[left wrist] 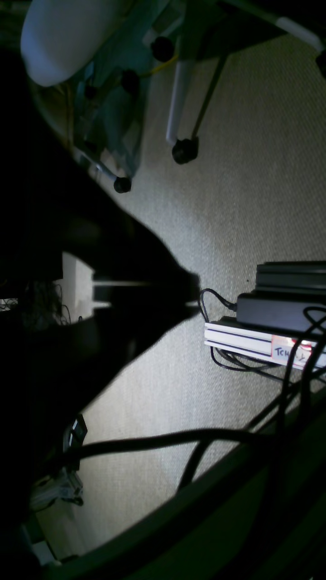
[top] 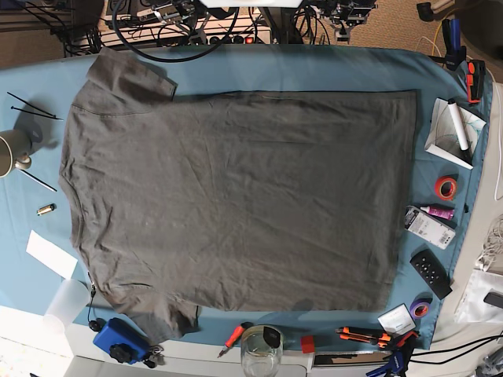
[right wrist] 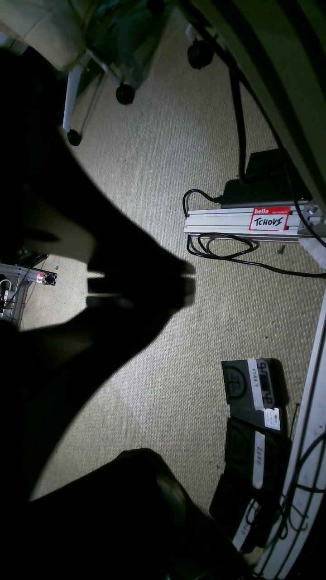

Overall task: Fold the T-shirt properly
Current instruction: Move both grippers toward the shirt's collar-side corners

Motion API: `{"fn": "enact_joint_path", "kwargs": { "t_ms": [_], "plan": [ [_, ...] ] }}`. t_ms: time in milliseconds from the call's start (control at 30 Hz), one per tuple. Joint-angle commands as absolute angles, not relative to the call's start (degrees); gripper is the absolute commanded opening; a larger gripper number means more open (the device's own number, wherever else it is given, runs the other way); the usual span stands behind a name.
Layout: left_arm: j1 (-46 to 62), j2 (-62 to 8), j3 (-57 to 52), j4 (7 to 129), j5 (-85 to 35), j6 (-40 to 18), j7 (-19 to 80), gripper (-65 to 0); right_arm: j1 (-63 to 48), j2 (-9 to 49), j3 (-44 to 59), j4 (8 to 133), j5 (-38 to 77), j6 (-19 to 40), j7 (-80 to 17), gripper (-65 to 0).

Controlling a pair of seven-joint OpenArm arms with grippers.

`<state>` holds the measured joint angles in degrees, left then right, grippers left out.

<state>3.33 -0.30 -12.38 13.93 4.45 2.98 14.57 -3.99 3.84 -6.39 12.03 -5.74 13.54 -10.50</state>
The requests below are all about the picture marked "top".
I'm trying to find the dark grey T-shirt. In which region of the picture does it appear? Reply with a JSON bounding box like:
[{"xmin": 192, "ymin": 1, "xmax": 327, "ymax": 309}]
[{"xmin": 59, "ymin": 49, "xmax": 417, "ymax": 342}]

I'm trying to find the clear glass jar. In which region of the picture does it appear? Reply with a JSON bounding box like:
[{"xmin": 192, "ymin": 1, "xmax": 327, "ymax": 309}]
[{"xmin": 240, "ymin": 325, "xmax": 284, "ymax": 377}]

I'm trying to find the red cube block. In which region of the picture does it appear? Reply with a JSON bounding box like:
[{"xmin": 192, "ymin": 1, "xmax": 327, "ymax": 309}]
[{"xmin": 300, "ymin": 335, "xmax": 315, "ymax": 354}]

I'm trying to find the white labelled package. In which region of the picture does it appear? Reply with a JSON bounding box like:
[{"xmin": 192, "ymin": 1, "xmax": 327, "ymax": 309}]
[{"xmin": 404, "ymin": 206, "xmax": 456, "ymax": 250}]

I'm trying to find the orange black utility knife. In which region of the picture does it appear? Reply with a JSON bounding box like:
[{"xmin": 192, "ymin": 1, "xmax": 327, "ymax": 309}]
[{"xmin": 336, "ymin": 327, "xmax": 392, "ymax": 348}]

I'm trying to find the red tape roll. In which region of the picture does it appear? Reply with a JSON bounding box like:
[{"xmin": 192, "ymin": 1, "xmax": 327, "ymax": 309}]
[{"xmin": 434, "ymin": 176, "xmax": 457, "ymax": 201}]

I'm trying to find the black remote control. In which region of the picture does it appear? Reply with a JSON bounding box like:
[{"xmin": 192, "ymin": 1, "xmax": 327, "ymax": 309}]
[{"xmin": 409, "ymin": 249, "xmax": 452, "ymax": 300}]

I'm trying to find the purple small bottle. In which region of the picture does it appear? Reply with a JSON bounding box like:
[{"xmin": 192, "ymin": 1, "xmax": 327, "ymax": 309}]
[{"xmin": 420, "ymin": 205, "xmax": 454, "ymax": 220}]

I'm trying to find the white paper tray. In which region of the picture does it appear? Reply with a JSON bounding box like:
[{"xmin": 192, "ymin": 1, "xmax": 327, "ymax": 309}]
[{"xmin": 424, "ymin": 98, "xmax": 486, "ymax": 170}]

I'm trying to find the white small card box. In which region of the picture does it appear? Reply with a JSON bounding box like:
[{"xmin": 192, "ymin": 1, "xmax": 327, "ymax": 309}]
[{"xmin": 378, "ymin": 304, "xmax": 416, "ymax": 336}]

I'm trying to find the blue box with knob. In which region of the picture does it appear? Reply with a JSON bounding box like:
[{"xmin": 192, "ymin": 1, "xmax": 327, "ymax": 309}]
[{"xmin": 93, "ymin": 318, "xmax": 150, "ymax": 364}]

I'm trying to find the white paper card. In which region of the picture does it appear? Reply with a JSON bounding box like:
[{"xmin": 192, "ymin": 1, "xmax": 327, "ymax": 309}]
[{"xmin": 26, "ymin": 230, "xmax": 78, "ymax": 280}]

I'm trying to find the purple tape roll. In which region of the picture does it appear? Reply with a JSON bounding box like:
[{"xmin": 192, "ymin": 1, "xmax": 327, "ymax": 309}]
[{"xmin": 409, "ymin": 298, "xmax": 432, "ymax": 320}]

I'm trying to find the small brass battery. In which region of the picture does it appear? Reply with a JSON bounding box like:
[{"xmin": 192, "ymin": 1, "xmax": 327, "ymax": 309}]
[{"xmin": 36, "ymin": 203, "xmax": 56, "ymax": 216}]

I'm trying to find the translucent plastic cup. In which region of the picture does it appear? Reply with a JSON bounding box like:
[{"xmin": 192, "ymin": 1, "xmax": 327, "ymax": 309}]
[{"xmin": 42, "ymin": 279, "xmax": 90, "ymax": 335}]

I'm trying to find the white marker pen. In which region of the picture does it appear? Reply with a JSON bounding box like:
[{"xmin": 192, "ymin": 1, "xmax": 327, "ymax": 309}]
[{"xmin": 447, "ymin": 98, "xmax": 469, "ymax": 152}]

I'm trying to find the blue table cloth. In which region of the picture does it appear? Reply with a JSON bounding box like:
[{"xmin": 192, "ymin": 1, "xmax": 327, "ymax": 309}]
[{"xmin": 0, "ymin": 43, "xmax": 494, "ymax": 351}]

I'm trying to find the thin metal rod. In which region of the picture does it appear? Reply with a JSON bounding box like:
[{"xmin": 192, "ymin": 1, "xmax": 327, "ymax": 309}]
[{"xmin": 18, "ymin": 169, "xmax": 57, "ymax": 192}]

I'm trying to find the beige ceramic mug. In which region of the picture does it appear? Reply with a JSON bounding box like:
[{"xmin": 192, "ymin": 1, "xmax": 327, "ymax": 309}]
[{"xmin": 0, "ymin": 130, "xmax": 31, "ymax": 178}]

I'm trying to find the blue black bar clamp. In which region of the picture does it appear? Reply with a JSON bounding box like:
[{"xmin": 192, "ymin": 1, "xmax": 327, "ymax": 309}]
[{"xmin": 430, "ymin": 18, "xmax": 467, "ymax": 71}]

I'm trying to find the red black clamp tool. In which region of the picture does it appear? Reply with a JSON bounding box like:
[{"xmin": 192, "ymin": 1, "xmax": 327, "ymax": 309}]
[{"xmin": 465, "ymin": 60, "xmax": 486, "ymax": 104}]

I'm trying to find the white plastic bag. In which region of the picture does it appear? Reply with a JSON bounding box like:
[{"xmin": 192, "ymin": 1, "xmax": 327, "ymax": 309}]
[{"xmin": 454, "ymin": 269, "xmax": 502, "ymax": 324}]

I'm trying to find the red handled screwdriver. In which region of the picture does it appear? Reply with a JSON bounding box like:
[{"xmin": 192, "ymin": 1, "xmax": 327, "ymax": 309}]
[{"xmin": 218, "ymin": 322, "xmax": 253, "ymax": 358}]

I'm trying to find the power strip with red switch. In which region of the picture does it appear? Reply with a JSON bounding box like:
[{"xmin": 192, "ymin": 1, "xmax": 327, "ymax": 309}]
[{"xmin": 203, "ymin": 31, "xmax": 271, "ymax": 45}]

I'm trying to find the black lanyard with clip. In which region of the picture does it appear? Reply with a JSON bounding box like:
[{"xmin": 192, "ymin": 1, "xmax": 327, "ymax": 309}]
[{"xmin": 86, "ymin": 270, "xmax": 102, "ymax": 332}]

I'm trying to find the black cable tie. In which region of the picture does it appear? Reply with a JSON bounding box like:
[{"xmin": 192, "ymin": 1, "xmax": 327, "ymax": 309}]
[
  {"xmin": 7, "ymin": 92, "xmax": 57, "ymax": 117},
  {"xmin": 10, "ymin": 106, "xmax": 63, "ymax": 121}
]

